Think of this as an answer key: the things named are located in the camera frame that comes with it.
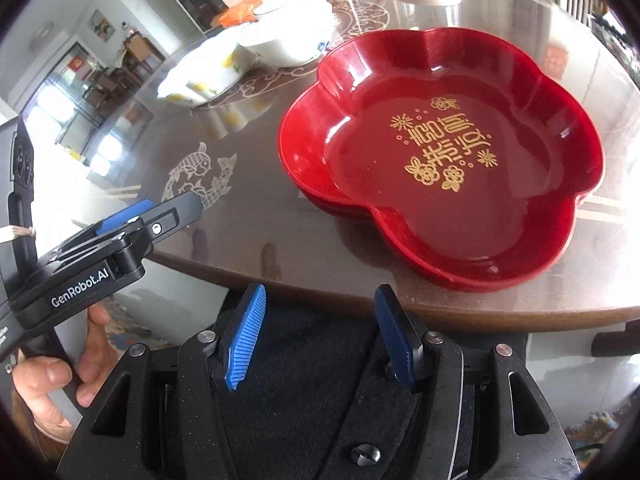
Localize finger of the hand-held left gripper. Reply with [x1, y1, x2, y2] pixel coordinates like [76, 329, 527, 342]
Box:
[50, 199, 156, 257]
[120, 191, 204, 259]

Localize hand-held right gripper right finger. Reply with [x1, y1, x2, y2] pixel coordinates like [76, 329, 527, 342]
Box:
[375, 284, 581, 480]

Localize scalloped bowl with lemon print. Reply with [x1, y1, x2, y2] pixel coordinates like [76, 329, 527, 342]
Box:
[156, 26, 257, 108]

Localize framed wall picture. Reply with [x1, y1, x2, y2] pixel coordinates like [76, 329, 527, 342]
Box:
[87, 9, 115, 44]

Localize colourful rug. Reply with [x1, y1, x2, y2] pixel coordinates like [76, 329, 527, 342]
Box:
[100, 302, 168, 353]

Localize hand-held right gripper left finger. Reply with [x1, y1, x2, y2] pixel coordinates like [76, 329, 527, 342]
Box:
[60, 284, 268, 480]

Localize white bowl with blue flowers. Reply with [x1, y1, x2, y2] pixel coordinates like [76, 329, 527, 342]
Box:
[239, 2, 334, 68]

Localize person's dark trousers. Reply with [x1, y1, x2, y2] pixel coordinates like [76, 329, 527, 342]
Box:
[215, 287, 528, 441]

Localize ceiling lamp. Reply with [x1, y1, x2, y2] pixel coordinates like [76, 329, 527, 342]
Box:
[27, 22, 56, 51]

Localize orange tissue pack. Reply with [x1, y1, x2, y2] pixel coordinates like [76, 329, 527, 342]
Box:
[220, 0, 281, 27]

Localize person's left hand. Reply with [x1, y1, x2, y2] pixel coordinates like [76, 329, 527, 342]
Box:
[11, 305, 119, 443]

